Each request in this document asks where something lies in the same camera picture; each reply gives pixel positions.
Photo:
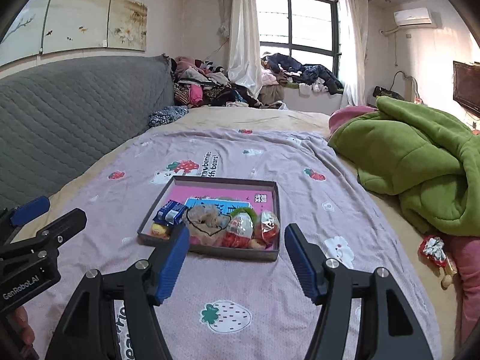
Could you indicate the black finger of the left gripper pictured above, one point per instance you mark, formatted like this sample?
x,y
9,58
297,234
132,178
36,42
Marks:
x,y
56,233

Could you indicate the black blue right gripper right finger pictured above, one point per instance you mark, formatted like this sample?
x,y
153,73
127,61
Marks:
x,y
389,328

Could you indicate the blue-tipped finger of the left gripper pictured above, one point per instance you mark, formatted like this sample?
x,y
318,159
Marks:
x,y
22,215

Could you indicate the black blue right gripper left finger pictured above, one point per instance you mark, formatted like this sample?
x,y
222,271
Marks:
x,y
87,328

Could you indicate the yellow cake snack packet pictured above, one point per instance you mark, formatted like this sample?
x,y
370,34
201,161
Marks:
x,y
161,231

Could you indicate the blue snack packet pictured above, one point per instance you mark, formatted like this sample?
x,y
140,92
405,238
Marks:
x,y
170,214

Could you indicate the beige mesh hair scrunchie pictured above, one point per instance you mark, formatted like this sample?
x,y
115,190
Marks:
x,y
206,224

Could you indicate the red surprise egg small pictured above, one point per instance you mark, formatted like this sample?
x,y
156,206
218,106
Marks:
x,y
268,227

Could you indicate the red surprise egg large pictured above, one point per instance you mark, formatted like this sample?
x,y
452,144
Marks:
x,y
239,232

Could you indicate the brown walnut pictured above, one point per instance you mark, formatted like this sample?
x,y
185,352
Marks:
x,y
257,244

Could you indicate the person's hand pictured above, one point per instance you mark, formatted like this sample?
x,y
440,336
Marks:
x,y
20,319

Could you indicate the red silver candy wrapper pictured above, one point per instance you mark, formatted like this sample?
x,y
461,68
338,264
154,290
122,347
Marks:
x,y
432,249

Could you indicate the grey quilted headboard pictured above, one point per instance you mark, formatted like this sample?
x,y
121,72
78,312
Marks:
x,y
58,119

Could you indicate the blue patterned cloth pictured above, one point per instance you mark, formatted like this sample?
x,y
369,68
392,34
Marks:
x,y
166,116

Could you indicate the green fleece blanket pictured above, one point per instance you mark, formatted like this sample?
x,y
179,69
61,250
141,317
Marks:
x,y
425,157

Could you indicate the clothes pile by headboard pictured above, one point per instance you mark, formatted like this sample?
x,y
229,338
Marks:
x,y
198,83

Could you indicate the pink pillow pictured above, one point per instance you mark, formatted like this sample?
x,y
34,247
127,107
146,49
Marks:
x,y
340,117

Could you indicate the dark wooden furniture edge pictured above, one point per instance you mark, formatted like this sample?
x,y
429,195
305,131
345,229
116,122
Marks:
x,y
466,86

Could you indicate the dark clothes on windowsill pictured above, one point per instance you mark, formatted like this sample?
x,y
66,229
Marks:
x,y
288,71

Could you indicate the white left curtain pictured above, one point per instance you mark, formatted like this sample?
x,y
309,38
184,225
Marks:
x,y
239,26

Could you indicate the white curtain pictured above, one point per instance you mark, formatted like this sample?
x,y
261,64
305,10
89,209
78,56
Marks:
x,y
239,26
353,26

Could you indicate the white air conditioner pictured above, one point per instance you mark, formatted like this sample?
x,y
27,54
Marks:
x,y
420,16

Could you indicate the black framed window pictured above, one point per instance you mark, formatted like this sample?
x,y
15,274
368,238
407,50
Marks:
x,y
306,30

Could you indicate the white right curtain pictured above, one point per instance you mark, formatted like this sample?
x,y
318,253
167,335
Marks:
x,y
353,26

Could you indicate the flower wall painting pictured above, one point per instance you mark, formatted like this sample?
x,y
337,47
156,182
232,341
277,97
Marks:
x,y
50,26

